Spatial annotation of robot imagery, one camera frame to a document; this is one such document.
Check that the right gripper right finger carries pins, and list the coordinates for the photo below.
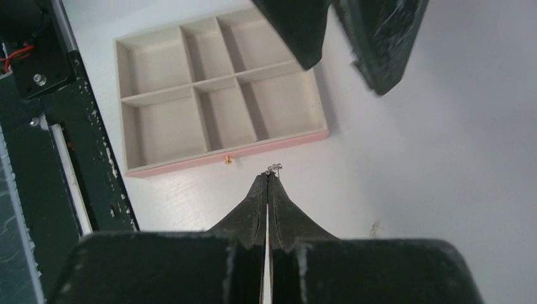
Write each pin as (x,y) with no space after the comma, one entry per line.
(287,223)

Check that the small silver earring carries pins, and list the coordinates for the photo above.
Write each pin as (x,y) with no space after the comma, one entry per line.
(373,230)

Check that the beige six-compartment tray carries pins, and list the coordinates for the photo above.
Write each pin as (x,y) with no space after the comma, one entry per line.
(211,89)

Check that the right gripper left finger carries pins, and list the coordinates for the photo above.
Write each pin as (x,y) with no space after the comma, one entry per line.
(245,226)

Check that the small crystal earring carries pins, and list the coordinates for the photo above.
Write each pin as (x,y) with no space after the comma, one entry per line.
(274,168)

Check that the black mounting base plate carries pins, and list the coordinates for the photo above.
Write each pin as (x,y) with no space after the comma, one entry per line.
(61,160)

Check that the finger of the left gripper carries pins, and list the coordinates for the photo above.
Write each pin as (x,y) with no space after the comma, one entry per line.
(382,35)
(301,24)

